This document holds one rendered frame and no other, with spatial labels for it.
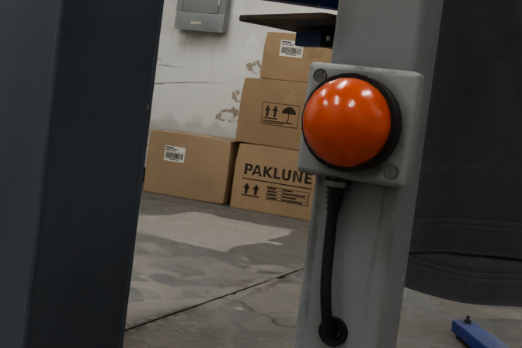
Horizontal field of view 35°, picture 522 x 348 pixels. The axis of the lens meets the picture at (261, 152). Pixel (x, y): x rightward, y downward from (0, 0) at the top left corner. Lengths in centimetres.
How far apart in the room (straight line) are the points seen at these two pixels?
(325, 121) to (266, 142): 492
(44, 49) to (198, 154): 442
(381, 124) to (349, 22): 6
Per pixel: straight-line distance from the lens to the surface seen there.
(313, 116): 34
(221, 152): 538
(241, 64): 587
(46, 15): 106
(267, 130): 525
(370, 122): 34
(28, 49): 108
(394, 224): 37
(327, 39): 268
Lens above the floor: 65
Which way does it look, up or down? 3 degrees down
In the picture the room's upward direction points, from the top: 7 degrees clockwise
